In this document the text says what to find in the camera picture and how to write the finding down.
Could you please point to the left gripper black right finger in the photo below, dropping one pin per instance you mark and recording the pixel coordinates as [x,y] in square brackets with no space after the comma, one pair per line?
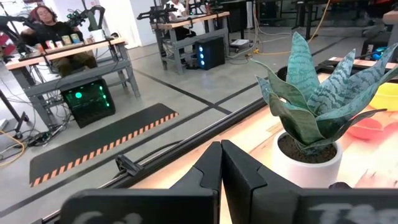
[280,205]

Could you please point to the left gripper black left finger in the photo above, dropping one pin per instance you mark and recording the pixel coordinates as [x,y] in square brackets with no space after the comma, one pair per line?
[174,205]

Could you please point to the orange measuring cup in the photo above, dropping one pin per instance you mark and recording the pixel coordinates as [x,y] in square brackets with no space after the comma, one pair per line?
[365,129]

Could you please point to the yellow measuring cup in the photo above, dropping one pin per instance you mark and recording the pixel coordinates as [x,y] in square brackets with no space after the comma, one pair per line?
[387,98]

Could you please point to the background black robot arm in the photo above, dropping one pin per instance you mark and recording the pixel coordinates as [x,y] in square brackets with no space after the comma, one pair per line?
[157,14]

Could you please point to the background black green robot arm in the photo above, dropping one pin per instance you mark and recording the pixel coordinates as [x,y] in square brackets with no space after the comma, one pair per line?
[91,18]

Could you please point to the snake plant in white pot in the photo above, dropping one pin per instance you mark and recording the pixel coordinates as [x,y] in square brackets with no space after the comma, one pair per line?
[298,124]

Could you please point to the black orange striped floor mat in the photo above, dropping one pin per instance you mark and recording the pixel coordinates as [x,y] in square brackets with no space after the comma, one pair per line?
[93,146]

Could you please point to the black computer green lights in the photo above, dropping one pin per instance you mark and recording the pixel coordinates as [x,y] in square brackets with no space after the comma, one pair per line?
[90,102]

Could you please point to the black computer blue lights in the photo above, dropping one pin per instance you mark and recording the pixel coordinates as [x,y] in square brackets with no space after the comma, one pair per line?
[214,53]

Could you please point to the wood top grey workbench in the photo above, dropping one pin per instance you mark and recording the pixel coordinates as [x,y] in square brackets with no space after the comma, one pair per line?
[28,61]
[174,43]

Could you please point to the black rolling stand leg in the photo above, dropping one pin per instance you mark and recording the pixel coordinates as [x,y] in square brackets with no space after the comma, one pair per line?
[14,113]

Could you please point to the teal label can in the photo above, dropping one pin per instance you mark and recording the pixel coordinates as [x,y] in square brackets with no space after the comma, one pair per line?
[75,38]

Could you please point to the tan label can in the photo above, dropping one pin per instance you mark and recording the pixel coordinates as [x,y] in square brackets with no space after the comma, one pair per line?
[66,40]

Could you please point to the person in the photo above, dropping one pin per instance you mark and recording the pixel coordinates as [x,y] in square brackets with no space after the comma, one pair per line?
[178,7]
[56,31]

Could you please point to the red white can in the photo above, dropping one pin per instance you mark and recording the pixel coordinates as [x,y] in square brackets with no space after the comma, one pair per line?
[50,44]

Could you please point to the black rail clamp bracket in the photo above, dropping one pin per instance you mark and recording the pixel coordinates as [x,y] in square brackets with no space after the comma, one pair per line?
[127,165]

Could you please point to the black table edge rail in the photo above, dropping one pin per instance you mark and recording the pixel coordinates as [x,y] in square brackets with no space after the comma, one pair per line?
[199,141]

